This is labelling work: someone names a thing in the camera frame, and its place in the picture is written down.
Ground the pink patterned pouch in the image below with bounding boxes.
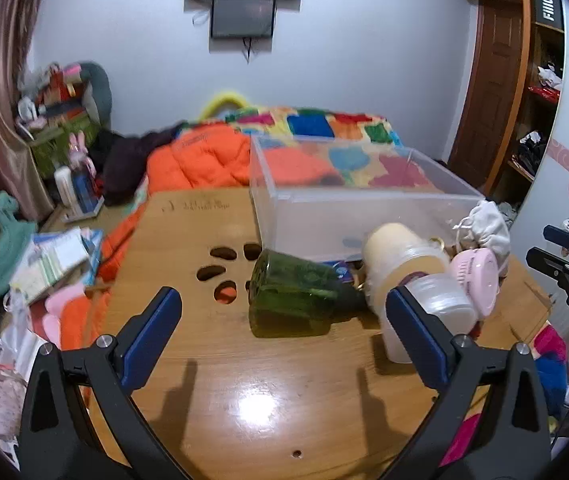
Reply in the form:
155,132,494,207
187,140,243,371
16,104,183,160
0,360,28,436

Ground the yellow foam hoop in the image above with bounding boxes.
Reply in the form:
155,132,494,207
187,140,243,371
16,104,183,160
199,90,250,121

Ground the pink round case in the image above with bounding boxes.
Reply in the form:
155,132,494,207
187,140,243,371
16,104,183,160
447,249,500,318

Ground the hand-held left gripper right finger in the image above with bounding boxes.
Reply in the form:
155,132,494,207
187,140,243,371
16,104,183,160
379,286,552,480

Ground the wooden desk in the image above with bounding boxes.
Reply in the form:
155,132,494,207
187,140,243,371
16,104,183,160
82,187,555,480

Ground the black printed box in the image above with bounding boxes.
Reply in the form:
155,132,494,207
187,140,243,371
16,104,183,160
533,0,564,31

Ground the pink bunny toy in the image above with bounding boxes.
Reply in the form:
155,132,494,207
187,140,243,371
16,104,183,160
67,130,92,171

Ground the colourful toy box stack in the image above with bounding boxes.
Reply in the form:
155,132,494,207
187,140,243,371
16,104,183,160
34,62,90,116

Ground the pile of paper booklets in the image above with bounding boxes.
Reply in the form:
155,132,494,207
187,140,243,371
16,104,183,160
9,227,105,306

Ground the small black wall monitor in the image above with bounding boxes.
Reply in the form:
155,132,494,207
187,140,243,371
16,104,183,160
209,0,278,40

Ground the orange padded jacket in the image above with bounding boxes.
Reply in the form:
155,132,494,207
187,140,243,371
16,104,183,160
59,124,265,351

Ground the blue carton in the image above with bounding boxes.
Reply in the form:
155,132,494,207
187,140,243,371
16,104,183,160
72,170,104,211

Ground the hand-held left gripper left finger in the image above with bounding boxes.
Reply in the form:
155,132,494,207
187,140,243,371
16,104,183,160
18,286,190,480

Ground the grey plush toy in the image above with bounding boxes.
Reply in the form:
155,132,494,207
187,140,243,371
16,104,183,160
77,60,114,128

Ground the white drawstring pouch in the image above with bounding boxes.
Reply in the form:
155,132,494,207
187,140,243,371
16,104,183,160
453,200,511,266

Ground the wooden door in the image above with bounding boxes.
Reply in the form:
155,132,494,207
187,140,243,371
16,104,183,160
447,0,525,181

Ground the teal plush dinosaur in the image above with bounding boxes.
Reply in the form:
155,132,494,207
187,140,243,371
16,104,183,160
0,191,40,298

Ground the dark purple clothing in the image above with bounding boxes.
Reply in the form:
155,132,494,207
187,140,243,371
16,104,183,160
99,120,190,206

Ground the green patterned box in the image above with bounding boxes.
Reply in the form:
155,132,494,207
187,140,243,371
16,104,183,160
29,115,100,176

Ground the clear plastic storage box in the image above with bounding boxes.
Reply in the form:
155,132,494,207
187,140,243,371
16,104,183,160
248,134,487,263

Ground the white lotion bottle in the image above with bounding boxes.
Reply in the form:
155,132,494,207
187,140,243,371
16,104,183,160
54,166,75,206

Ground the cream plastic jar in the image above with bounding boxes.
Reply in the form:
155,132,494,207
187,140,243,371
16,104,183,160
363,222,480,365

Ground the green glass bottle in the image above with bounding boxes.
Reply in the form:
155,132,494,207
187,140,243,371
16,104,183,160
248,249,370,338

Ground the blue patterned card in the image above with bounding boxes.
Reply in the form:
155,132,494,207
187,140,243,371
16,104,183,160
314,260,361,286

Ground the wooden shelf unit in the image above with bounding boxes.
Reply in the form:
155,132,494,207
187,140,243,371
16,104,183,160
424,0,565,201

